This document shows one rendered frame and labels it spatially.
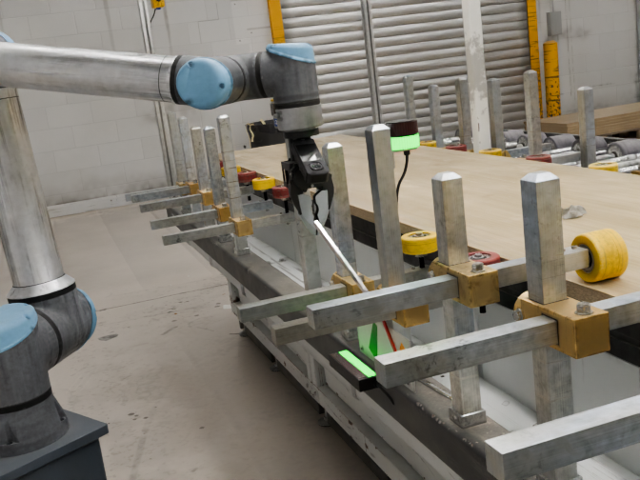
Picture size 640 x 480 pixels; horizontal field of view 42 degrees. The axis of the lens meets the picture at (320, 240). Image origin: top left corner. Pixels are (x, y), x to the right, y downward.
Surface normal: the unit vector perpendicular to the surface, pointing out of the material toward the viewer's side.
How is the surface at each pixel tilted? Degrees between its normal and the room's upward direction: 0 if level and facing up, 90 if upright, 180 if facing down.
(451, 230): 90
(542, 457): 90
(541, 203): 90
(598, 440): 90
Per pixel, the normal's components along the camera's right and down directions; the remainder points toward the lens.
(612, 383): -0.94, 0.18
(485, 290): 0.33, 0.17
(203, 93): -0.14, 0.25
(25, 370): 0.75, 0.05
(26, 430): 0.40, -0.20
